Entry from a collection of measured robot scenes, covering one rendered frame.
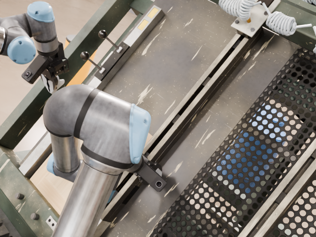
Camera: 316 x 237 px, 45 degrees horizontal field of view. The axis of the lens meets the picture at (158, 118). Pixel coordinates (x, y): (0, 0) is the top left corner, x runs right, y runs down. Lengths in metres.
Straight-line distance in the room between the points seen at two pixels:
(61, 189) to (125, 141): 0.92
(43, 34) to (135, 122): 0.59
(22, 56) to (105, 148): 0.44
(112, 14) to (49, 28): 0.70
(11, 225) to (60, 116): 1.02
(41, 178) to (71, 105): 0.97
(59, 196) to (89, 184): 0.84
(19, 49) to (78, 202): 0.48
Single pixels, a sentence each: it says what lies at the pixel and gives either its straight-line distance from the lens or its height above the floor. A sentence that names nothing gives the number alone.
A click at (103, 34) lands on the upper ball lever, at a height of 1.55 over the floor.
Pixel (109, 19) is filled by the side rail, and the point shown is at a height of 1.56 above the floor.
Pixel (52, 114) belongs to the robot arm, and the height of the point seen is 1.59.
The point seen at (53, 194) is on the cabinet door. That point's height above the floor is 0.92.
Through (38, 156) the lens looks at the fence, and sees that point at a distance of 1.76.
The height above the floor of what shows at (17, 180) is 0.88.
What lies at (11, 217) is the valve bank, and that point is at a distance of 1.79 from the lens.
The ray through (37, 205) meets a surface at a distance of 1.68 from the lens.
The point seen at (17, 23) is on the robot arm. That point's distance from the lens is 1.24.
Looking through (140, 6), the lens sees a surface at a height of 1.67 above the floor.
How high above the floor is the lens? 1.98
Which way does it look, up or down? 24 degrees down
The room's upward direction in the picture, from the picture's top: 23 degrees clockwise
